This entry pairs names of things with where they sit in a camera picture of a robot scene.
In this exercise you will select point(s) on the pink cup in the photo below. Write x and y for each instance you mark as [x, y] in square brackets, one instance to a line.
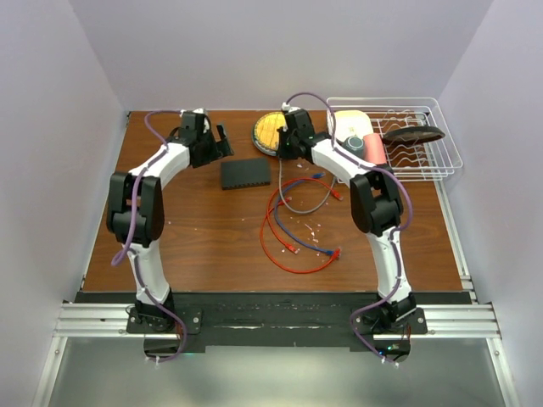
[374, 149]

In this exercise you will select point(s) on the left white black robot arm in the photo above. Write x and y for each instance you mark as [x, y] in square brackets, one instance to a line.
[136, 213]

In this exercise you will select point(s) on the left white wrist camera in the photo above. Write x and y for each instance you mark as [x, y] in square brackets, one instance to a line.
[184, 114]

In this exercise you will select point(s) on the cream plate in rack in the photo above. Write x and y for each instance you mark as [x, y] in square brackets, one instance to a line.
[346, 123]

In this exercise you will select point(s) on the aluminium frame rail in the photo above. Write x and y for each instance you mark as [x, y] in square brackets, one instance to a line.
[94, 361]

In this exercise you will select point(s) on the white wire dish rack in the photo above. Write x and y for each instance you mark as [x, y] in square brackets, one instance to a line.
[427, 161]

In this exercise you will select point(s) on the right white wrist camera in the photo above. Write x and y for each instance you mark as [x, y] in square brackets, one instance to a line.
[287, 107]

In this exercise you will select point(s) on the dark brown plate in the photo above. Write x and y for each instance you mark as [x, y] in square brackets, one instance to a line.
[413, 135]

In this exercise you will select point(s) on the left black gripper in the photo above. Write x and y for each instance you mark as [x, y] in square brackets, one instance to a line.
[221, 148]

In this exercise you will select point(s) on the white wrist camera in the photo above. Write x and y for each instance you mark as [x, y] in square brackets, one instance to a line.
[287, 107]
[184, 114]

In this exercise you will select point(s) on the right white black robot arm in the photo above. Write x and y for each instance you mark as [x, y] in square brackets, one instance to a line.
[377, 201]

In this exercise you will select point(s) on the grey mug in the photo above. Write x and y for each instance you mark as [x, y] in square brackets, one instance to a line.
[354, 145]

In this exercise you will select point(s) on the black network switch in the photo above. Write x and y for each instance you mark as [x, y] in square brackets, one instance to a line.
[245, 173]

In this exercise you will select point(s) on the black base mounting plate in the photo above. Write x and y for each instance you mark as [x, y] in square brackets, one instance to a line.
[345, 320]

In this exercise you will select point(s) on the yellow round plate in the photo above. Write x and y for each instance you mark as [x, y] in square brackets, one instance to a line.
[265, 135]

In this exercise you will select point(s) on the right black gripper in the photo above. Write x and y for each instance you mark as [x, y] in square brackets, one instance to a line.
[282, 153]

